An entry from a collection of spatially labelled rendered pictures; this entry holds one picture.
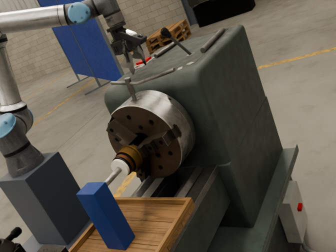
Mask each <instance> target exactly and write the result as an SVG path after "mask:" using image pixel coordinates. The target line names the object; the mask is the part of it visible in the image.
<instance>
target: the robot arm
mask: <svg viewBox="0 0 336 252"><path fill-rule="evenodd" d="M100 15H103V17H104V19H105V21H106V23H107V25H108V27H110V28H109V29H107V30H106V31H107V33H109V32H110V33H111V36H112V38H113V40H114V41H113V40H112V41H113V42H112V41H111V44H110V46H111V48H112V50H113V52H114V54H115V56H117V55H122V54H123V61H122V62H121V64H120V65H121V67H122V68H129V70H130V72H131V73H132V74H133V75H134V73H135V68H134V63H133V58H134V59H141V60H142V62H143V63H144V64H145V65H146V64H147V63H146V58H145V55H144V51H143V49H142V47H141V44H143V43H144V42H146V41H147V36H146V35H143V34H140V33H137V32H135V31H132V30H129V29H126V28H123V26H124V25H126V22H125V21H124V20H125V18H124V16H123V14H122V11H121V10H120V7H119V5H118V3H117V0H84V1H82V2H75V3H69V4H61V5H54V6H46V7H39V8H31V9H24V10H16V11H9V12H1V13H0V104H1V106H0V152H1V153H2V155H3V156H4V158H5V160H6V165H7V169H8V172H9V174H10V175H11V177H18V176H21V175H24V174H26V173H28V172H30V171H31V170H33V169H34V168H36V167H37V166H38V165H40V164H41V163H42V162H43V160H44V159H45V157H44V156H43V154H42V153H41V152H40V151H39V150H38V149H36V148H35V147H34V146H33V145H32V144H31V143H30V141H29V139H28V138H27V136H26V133H27V132H28V131H29V130H30V129H31V127H32V125H33V122H34V116H33V113H32V112H31V110H30V109H28V107H27V104H26V102H24V101H22V99H21V96H20V93H19V89H18V86H17V83H16V79H15V76H14V73H13V69H12V66H11V62H10V59H9V56H8V52H7V49H6V44H7V42H8V39H7V35H6V34H10V33H17V32H24V31H32V30H39V29H46V28H53V27H60V26H67V25H82V24H85V23H86V22H87V21H89V20H91V19H93V18H95V17H98V16H100ZM130 52H133V55H132V54H131V53H130Z"/></svg>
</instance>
